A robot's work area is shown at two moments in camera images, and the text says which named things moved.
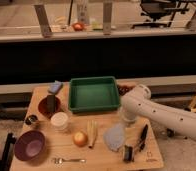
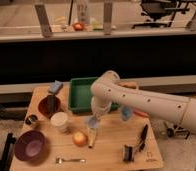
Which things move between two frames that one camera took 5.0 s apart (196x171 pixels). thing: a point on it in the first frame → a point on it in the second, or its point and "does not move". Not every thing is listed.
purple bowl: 29,145 does not move
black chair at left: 4,164 does not move
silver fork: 59,161 does not move
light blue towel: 114,136 → 93,122
